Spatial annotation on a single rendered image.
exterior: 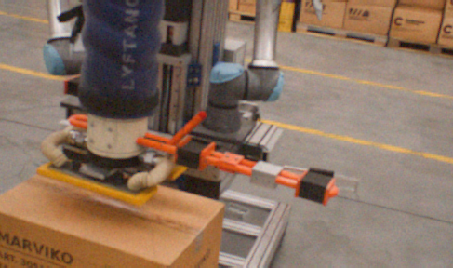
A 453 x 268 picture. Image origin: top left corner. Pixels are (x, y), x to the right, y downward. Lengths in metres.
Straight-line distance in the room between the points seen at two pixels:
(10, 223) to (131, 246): 0.37
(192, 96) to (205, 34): 0.25
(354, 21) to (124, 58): 7.29
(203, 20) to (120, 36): 0.81
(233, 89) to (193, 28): 0.33
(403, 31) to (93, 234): 7.41
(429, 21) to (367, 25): 0.76
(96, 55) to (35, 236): 0.55
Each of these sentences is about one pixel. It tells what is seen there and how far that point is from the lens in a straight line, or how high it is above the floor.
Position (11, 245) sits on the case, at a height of 0.85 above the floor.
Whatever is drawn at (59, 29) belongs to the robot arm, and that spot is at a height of 1.31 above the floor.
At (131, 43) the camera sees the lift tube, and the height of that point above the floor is 1.47.
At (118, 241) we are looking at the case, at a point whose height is 0.94.
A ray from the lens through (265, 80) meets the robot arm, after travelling 2.33.
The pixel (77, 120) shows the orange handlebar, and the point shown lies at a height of 1.19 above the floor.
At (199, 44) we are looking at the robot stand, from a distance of 2.51.
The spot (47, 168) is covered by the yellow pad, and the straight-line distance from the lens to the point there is 1.92.
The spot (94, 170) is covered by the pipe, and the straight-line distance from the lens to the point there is 1.84.
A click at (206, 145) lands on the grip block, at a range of 1.81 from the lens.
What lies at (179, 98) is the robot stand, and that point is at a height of 1.09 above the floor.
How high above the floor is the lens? 1.91
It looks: 22 degrees down
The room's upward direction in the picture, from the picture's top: 7 degrees clockwise
